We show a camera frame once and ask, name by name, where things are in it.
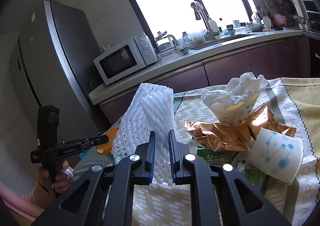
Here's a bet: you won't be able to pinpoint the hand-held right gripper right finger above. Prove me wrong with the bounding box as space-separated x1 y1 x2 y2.
169 130 285 226

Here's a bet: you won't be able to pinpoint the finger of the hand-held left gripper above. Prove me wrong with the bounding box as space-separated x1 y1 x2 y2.
82 134 109 148

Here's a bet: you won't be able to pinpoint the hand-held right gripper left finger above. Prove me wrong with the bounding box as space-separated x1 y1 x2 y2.
32 130 156 226

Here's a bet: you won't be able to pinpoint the orange snack wrapper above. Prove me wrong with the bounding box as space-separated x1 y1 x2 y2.
96 127 120 155

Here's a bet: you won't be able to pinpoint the green cartoon snack packet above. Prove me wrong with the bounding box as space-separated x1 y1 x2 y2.
232 158 270 194
196 146 242 165

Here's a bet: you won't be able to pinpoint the white foam fruit net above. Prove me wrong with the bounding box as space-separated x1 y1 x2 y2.
111 82 181 187

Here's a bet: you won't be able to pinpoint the person's left forearm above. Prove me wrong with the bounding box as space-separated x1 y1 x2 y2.
0 181 54 219

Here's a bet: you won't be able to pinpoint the person's left hand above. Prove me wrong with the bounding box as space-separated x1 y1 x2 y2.
37 160 74 195

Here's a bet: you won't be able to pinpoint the patterned tablecloth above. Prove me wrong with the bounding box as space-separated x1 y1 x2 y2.
72 77 320 226

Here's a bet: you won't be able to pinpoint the gold foil wrapper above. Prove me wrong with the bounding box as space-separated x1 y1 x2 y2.
184 120 256 152
244 103 297 139

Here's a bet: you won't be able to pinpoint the silver refrigerator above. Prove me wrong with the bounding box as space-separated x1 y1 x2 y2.
9 0 111 139

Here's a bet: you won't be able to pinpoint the dotted paper cup with tissue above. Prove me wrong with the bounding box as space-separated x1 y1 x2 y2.
214 99 258 127

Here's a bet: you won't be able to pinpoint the white microwave oven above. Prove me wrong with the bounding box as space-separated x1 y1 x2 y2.
93 32 158 86

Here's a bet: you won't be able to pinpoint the crumpled white tissue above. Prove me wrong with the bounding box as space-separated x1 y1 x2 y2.
201 72 268 114

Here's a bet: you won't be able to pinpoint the white kitchen countertop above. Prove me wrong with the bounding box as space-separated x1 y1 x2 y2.
87 29 320 104

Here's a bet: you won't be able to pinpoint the white paper cup blue dots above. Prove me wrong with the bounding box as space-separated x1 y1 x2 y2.
246 128 304 186

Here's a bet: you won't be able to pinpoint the purple base cabinets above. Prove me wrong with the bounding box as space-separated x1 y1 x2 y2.
100 36 320 126

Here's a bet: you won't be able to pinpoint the blue and white bowl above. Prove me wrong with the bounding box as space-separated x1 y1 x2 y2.
178 45 192 56

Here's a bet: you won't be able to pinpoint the white electric kettle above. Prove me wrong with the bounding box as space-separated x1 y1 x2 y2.
165 34 178 50

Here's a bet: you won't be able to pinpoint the glass pot with lid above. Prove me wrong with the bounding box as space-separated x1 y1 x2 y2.
154 30 173 53

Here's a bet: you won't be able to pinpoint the clear plastic bag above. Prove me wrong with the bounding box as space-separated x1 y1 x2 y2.
189 29 207 44

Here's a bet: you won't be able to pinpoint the white soap bottle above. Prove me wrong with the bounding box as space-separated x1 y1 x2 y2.
209 17 218 34

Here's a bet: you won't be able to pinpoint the steel kitchen faucet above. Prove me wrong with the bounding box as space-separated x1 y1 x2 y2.
190 1 221 40

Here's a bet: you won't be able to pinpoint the white dotted trivet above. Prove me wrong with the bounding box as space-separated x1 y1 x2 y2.
262 15 273 29

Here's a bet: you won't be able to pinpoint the pink pot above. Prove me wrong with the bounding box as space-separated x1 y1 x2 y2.
272 14 288 28

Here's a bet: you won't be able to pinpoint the stainless steel kettle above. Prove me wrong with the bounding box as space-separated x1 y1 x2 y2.
293 15 312 30

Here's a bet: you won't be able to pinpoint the black frying pan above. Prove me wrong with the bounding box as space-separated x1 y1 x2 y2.
282 0 297 15

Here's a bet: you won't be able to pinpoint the black built-in oven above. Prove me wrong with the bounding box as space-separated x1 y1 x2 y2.
302 0 320 34

